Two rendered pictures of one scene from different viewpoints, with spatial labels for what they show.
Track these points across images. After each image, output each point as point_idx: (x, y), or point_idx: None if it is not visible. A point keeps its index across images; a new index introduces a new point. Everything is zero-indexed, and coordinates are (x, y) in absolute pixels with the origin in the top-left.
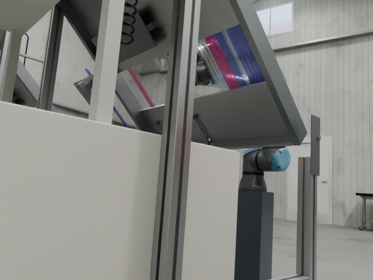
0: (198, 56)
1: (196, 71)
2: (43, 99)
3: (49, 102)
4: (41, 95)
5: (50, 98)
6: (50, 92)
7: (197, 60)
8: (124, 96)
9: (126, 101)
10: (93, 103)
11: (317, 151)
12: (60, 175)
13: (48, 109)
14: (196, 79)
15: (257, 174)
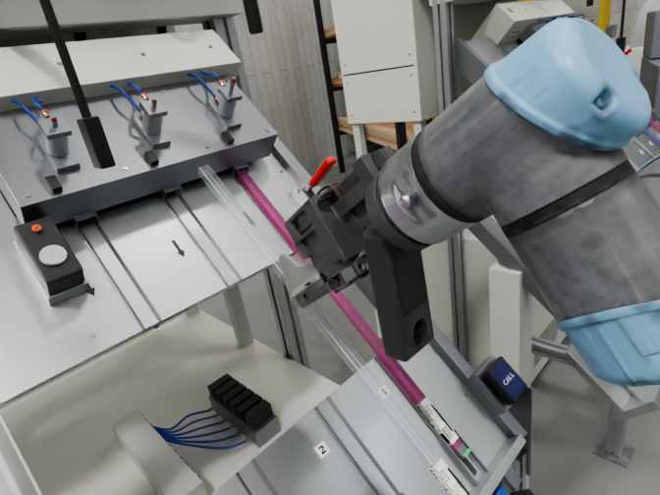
0: (383, 236)
1: (394, 312)
2: (267, 285)
3: (274, 289)
4: (264, 278)
5: (272, 282)
6: (270, 274)
7: (404, 249)
8: (366, 287)
9: (374, 301)
10: None
11: None
12: None
13: (276, 300)
14: (398, 347)
15: None
